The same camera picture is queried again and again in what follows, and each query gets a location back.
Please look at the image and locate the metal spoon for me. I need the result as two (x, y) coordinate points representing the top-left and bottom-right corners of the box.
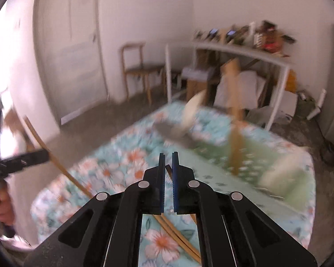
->
(153, 122), (199, 149)

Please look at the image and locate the person left hand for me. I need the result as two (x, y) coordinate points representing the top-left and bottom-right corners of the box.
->
(0, 184), (15, 225)

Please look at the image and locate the floral blue tablecloth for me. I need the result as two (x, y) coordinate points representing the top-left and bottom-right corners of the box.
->
(25, 102), (317, 266)

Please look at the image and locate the white plastic spoon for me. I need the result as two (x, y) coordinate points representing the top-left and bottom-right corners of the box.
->
(180, 90), (206, 133)
(258, 147), (308, 194)

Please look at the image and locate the cardboard box on floor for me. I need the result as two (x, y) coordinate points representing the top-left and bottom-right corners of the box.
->
(186, 79), (210, 105)

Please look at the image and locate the mint green utensil basket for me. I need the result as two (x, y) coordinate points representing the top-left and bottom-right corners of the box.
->
(177, 138), (316, 216)

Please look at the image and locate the wooden chair black seat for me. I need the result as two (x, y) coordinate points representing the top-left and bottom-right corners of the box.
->
(120, 42), (167, 106)

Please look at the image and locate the white pillow bag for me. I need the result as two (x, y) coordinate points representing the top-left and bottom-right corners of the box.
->
(214, 71), (266, 110)

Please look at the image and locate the white desk table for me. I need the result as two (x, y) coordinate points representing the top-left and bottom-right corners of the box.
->
(165, 40), (291, 131)

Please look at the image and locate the yellow plastic bag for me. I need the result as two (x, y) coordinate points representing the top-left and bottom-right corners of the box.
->
(285, 69), (297, 93)

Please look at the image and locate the white door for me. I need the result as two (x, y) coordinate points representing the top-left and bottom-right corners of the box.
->
(34, 0), (108, 125)

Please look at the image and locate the red bottle pack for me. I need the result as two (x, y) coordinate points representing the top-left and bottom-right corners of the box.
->
(263, 34), (283, 53)

